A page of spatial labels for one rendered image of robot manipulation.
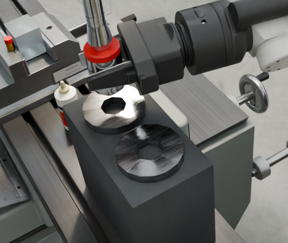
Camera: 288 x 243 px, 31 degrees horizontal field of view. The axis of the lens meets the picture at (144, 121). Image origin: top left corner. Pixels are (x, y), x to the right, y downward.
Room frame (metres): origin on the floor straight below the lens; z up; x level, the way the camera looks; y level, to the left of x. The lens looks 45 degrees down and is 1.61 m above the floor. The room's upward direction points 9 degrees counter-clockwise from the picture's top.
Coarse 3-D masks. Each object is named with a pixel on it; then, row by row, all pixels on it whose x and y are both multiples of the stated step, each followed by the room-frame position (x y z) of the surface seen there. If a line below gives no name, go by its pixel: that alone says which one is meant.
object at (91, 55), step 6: (114, 42) 0.54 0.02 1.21; (84, 48) 0.54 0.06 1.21; (90, 48) 0.54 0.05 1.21; (108, 48) 0.53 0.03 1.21; (114, 48) 0.53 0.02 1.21; (84, 54) 0.54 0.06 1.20; (90, 54) 0.53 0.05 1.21; (96, 54) 0.52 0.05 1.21; (102, 54) 0.52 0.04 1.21; (108, 54) 0.52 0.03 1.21; (114, 54) 0.52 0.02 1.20; (90, 60) 0.52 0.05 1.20; (96, 60) 0.52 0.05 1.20; (102, 60) 0.52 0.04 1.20; (108, 60) 0.52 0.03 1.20
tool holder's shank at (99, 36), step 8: (88, 0) 0.53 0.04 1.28; (96, 0) 0.53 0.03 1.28; (88, 8) 0.53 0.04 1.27; (96, 8) 0.53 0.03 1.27; (88, 16) 0.53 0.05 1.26; (96, 16) 0.53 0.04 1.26; (104, 16) 0.54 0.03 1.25; (88, 24) 0.53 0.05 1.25; (96, 24) 0.53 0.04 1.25; (104, 24) 0.53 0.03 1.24; (88, 32) 0.54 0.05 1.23; (96, 32) 0.53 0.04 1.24; (104, 32) 0.53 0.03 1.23; (88, 40) 0.54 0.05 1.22; (96, 40) 0.53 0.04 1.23; (104, 40) 0.53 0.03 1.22; (96, 48) 0.53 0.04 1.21; (104, 48) 0.53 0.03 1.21
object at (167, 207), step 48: (96, 96) 0.57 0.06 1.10; (144, 96) 0.56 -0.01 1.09; (96, 144) 0.48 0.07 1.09; (144, 144) 0.47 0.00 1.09; (192, 144) 0.46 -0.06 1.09; (96, 192) 0.51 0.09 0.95; (144, 192) 0.39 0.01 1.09; (192, 192) 0.40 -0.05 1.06; (144, 240) 0.37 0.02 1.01; (192, 240) 0.40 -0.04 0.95
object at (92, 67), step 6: (120, 54) 0.54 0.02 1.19; (114, 60) 0.52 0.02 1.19; (120, 60) 0.53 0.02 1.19; (90, 66) 0.53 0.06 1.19; (96, 66) 0.52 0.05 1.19; (102, 66) 0.52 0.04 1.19; (108, 66) 0.52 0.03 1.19; (90, 72) 0.53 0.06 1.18; (96, 90) 0.53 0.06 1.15; (102, 90) 0.52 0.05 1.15; (108, 90) 0.52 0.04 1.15; (114, 90) 0.52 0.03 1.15; (120, 90) 0.52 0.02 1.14
